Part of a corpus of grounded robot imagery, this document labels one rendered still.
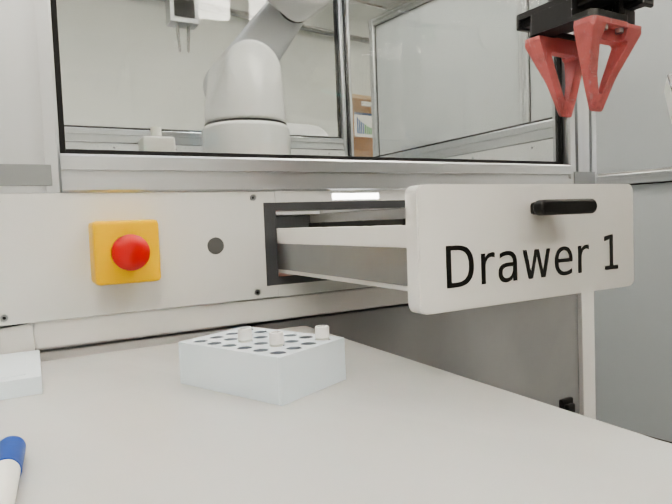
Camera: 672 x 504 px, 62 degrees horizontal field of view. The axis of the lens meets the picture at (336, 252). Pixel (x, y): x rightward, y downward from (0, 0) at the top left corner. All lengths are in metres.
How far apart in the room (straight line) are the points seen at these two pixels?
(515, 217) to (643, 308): 1.90
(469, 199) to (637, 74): 1.98
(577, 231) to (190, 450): 0.42
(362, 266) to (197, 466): 0.30
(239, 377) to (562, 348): 0.81
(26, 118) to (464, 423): 0.56
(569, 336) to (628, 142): 1.36
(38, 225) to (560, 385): 0.93
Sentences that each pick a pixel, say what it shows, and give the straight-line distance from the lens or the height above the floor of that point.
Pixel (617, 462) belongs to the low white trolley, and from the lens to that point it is 0.37.
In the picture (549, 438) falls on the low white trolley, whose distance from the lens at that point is 0.39.
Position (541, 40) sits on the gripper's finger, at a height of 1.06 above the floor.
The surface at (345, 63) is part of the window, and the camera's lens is 0.88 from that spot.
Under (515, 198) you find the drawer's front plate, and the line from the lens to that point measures 0.55.
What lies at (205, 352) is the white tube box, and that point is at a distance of 0.50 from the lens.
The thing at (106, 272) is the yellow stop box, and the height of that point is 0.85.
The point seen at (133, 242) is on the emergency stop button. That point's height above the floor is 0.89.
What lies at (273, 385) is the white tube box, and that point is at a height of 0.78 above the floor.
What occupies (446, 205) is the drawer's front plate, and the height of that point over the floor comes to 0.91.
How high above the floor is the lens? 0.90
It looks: 3 degrees down
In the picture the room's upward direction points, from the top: 2 degrees counter-clockwise
